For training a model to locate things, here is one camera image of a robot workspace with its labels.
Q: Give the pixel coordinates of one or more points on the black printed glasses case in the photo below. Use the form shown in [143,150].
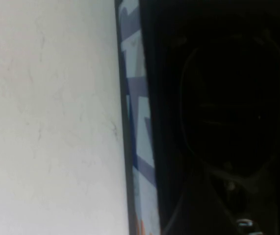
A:
[141,147]

